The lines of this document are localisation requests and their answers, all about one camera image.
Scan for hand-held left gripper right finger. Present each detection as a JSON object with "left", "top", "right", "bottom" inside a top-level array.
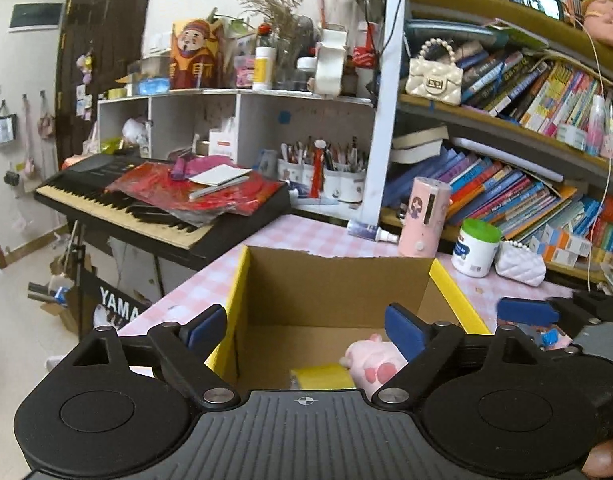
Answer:
[{"left": 371, "top": 304, "right": 562, "bottom": 411}]

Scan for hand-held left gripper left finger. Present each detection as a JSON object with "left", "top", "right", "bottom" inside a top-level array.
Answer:
[{"left": 71, "top": 304, "right": 242, "bottom": 411}]

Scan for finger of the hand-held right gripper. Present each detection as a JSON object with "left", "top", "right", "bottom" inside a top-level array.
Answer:
[{"left": 496, "top": 292, "right": 603, "bottom": 329}]

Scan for pink plush toy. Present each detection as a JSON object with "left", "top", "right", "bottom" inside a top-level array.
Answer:
[{"left": 339, "top": 339, "right": 409, "bottom": 391}]

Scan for yellow tape roll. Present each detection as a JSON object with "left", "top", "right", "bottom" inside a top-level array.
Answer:
[{"left": 290, "top": 365, "right": 357, "bottom": 391}]

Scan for cardboard box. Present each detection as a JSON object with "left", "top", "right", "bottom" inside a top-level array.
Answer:
[{"left": 206, "top": 245, "right": 492, "bottom": 391}]

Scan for person's right hand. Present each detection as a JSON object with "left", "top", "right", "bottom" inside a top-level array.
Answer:
[{"left": 583, "top": 437, "right": 613, "bottom": 480}]

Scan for white quilted purse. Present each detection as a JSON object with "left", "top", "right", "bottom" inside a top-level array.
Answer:
[{"left": 495, "top": 240, "right": 547, "bottom": 288}]

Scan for white and blue small boxes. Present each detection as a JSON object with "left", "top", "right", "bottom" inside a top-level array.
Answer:
[{"left": 529, "top": 222, "right": 594, "bottom": 266}]

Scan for white jar green lid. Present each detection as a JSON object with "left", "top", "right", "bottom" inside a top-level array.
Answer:
[{"left": 451, "top": 219, "right": 502, "bottom": 278}]

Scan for black keyboard stand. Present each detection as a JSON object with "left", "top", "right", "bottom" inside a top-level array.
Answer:
[{"left": 61, "top": 220, "right": 162, "bottom": 341}]

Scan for pink cylinder humidifier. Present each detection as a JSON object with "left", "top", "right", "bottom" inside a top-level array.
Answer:
[{"left": 397, "top": 176, "right": 452, "bottom": 261}]

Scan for row of colourful books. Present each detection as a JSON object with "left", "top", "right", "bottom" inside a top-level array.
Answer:
[{"left": 381, "top": 150, "right": 613, "bottom": 271}]

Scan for grey booklet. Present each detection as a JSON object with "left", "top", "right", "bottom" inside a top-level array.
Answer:
[{"left": 189, "top": 176, "right": 250, "bottom": 201}]

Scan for pink checkered tablecloth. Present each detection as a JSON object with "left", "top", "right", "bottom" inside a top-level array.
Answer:
[{"left": 119, "top": 212, "right": 607, "bottom": 351}]

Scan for red plastic bag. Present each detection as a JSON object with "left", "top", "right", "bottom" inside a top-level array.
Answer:
[{"left": 106, "top": 162, "right": 287, "bottom": 226}]

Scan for white notebook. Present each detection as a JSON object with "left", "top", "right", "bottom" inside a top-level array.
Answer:
[{"left": 188, "top": 164, "right": 251, "bottom": 187}]

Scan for white pen holder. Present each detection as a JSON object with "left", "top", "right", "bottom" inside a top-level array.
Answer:
[
  {"left": 322, "top": 167, "right": 367, "bottom": 203},
  {"left": 277, "top": 159, "right": 317, "bottom": 187}
]

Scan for magenta pouch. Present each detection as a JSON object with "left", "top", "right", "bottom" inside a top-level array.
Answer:
[{"left": 171, "top": 155, "right": 232, "bottom": 181}]

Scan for black electronic keyboard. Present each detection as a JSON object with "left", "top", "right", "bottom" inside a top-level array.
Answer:
[{"left": 34, "top": 155, "right": 292, "bottom": 263}]

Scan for white box red label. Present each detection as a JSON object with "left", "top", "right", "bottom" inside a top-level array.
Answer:
[{"left": 208, "top": 127, "right": 237, "bottom": 163}]

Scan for red tall pen toy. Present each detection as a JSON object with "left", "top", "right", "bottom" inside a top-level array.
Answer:
[{"left": 310, "top": 140, "right": 327, "bottom": 198}]

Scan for old beige book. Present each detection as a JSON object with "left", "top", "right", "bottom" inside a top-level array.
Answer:
[{"left": 390, "top": 125, "right": 449, "bottom": 163}]

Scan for white plastic bag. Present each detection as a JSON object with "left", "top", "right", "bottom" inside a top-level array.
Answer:
[{"left": 122, "top": 117, "right": 150, "bottom": 156}]

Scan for row of leaning books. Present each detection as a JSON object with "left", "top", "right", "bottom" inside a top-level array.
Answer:
[{"left": 456, "top": 45, "right": 613, "bottom": 156}]

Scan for white cubby shelf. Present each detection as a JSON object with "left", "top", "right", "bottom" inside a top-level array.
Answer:
[{"left": 97, "top": 89, "right": 377, "bottom": 211}]

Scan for bookshelf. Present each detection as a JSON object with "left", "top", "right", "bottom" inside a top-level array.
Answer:
[{"left": 361, "top": 0, "right": 613, "bottom": 286}]

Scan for pink hanging bag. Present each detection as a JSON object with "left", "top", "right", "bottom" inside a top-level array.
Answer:
[{"left": 36, "top": 92, "right": 57, "bottom": 141}]

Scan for white bottle yellow label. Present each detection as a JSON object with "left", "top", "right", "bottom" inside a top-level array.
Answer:
[{"left": 251, "top": 46, "right": 277, "bottom": 91}]

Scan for fortune god figurine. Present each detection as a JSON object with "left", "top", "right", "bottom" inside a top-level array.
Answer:
[{"left": 169, "top": 19, "right": 227, "bottom": 91}]

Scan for white ribbon roll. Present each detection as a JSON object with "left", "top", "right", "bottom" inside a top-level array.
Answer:
[{"left": 313, "top": 25, "right": 349, "bottom": 98}]

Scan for black and white hanging bag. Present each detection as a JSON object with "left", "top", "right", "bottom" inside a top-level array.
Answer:
[{"left": 0, "top": 100, "right": 18, "bottom": 148}]

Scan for pink doll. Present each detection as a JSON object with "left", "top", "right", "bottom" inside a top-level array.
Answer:
[{"left": 581, "top": 0, "right": 613, "bottom": 51}]

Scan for phone with lit screen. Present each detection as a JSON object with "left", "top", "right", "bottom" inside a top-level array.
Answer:
[{"left": 506, "top": 0, "right": 564, "bottom": 21}]

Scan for dark brown door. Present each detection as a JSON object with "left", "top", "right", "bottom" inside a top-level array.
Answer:
[{"left": 54, "top": 0, "right": 157, "bottom": 126}]

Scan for dried flower bunch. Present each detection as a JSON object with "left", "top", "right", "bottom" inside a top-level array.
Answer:
[{"left": 235, "top": 0, "right": 312, "bottom": 43}]

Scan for white cable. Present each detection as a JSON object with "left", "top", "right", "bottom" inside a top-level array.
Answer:
[{"left": 583, "top": 20, "right": 613, "bottom": 291}]

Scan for cream pearl-handle purse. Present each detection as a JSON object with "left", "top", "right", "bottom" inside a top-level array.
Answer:
[{"left": 405, "top": 39, "right": 462, "bottom": 107}]

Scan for dark wall panel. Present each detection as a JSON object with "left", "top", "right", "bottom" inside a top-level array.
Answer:
[{"left": 9, "top": 2, "right": 64, "bottom": 31}]

